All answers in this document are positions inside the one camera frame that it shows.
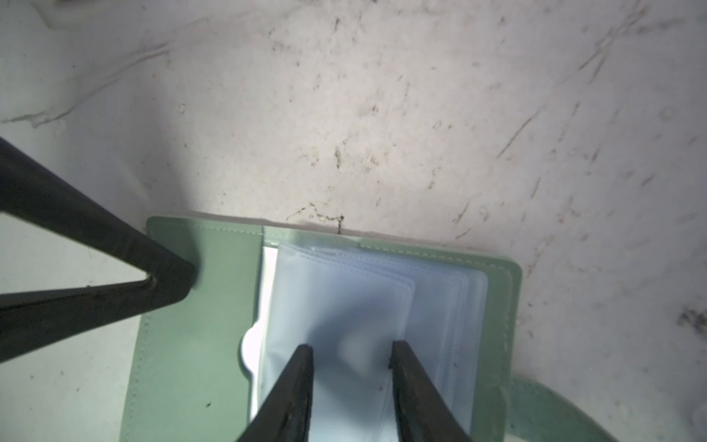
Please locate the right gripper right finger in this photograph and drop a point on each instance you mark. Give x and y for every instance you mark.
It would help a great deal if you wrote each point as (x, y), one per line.
(421, 414)

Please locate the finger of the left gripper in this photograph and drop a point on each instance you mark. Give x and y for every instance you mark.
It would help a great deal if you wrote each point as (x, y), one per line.
(69, 266)

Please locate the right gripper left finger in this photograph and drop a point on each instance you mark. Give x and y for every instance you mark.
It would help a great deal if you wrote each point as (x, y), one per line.
(286, 412)

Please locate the green card holder wallet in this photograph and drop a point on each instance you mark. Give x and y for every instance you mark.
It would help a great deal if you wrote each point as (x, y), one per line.
(204, 366)

